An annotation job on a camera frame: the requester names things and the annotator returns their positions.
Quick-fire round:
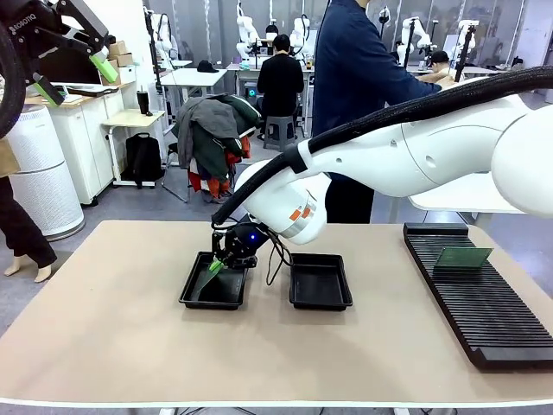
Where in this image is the white cabinet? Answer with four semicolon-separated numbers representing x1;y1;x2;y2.
23;80;133;207

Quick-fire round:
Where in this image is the red garment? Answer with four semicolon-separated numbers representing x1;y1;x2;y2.
188;136;252;203

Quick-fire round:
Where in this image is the black arm cable sleeve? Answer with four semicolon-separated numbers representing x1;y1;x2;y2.
210;64;553;229
0;23;27;140

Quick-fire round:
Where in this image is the grey plastic stool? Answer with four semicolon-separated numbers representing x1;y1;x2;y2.
262;115;298;153

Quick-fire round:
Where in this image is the black computer monitor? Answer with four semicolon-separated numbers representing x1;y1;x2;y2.
36;46;104;86

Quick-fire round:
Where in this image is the grey desk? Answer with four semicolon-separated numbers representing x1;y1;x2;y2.
226;62;319;139

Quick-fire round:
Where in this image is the black right arm cable sleeve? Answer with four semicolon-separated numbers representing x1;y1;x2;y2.
210;64;553;229

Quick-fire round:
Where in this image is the black ESD tray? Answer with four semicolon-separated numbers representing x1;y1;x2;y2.
178;251;252;311
289;252;354;311

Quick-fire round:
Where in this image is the wood-top rolling table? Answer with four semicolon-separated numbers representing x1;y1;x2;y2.
100;108;168;188

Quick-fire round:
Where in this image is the grey jacket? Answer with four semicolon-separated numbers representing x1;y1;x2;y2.
171;97;241;170

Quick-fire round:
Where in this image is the white rounded table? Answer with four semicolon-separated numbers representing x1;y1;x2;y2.
408;170;531;225

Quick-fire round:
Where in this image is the black slotted board rack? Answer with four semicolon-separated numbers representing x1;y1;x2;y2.
402;222;553;372

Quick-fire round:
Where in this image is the black backpack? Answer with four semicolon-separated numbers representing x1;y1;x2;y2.
121;132;165;190

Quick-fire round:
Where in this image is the metal frame chair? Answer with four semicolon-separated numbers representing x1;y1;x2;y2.
161;141;237;204

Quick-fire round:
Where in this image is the black left arm cable sleeve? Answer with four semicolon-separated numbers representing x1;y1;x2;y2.
0;23;27;140

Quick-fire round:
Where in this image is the person in navy jacket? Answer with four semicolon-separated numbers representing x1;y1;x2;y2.
311;0;444;225

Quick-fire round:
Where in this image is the person in black trousers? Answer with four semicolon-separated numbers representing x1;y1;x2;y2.
0;137;59;284

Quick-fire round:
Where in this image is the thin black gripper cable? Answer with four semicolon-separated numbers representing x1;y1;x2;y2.
264;228;296;286

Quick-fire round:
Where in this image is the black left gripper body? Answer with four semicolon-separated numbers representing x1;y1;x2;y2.
0;0;66;84

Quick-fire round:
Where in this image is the person's right forearm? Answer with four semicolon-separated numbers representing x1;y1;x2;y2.
399;76;444;99

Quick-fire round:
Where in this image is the seated person in black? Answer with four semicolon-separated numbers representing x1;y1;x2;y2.
257;34;306;142

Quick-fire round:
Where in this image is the white desk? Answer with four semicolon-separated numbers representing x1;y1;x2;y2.
160;67;229;126

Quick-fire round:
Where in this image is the dark green jacket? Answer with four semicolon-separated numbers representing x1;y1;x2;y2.
189;93;265;185

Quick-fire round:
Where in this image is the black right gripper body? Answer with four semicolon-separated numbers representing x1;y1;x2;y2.
210;222;265;271

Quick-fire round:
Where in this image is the black tripod pole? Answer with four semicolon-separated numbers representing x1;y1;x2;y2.
401;19;418;68
453;24;477;83
143;6;164;94

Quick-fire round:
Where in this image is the black keyboard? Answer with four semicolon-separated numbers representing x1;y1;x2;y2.
64;85;120;99

